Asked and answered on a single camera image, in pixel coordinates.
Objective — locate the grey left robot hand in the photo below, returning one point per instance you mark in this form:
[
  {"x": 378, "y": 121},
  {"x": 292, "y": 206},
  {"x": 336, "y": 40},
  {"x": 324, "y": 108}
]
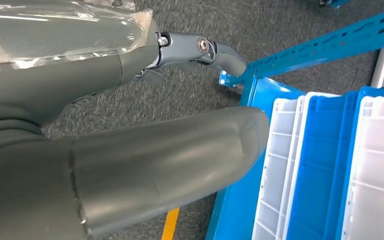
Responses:
[{"x": 129, "y": 172}]

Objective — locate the yellow floor tape square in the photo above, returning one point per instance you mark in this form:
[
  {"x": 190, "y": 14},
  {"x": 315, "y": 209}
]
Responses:
[{"x": 170, "y": 225}]

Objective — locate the blue metal shelf rack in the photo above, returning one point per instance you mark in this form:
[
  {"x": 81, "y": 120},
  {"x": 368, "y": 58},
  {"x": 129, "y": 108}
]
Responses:
[
  {"x": 311, "y": 43},
  {"x": 336, "y": 2}
]

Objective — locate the blue plastic storage bin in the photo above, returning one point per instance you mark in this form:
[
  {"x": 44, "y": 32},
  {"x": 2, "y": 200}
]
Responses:
[{"x": 314, "y": 165}]

